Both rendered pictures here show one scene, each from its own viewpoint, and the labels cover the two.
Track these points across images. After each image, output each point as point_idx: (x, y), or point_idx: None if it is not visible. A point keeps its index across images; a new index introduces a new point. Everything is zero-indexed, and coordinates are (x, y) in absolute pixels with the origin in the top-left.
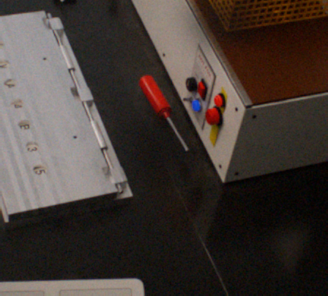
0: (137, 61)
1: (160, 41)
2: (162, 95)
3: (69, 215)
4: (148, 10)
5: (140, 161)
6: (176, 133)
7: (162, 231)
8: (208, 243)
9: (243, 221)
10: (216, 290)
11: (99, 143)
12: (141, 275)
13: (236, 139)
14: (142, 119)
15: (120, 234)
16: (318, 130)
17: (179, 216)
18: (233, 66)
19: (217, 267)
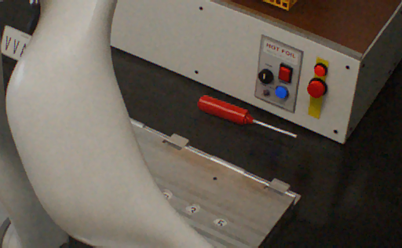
0: (172, 92)
1: (184, 61)
2: (232, 105)
3: (269, 242)
4: (151, 41)
5: (268, 169)
6: (274, 129)
7: (342, 208)
8: (378, 194)
9: (381, 162)
10: None
11: (238, 171)
12: (363, 247)
13: (353, 95)
14: (231, 136)
15: (319, 231)
16: (384, 57)
17: (341, 189)
18: (317, 34)
19: (400, 205)
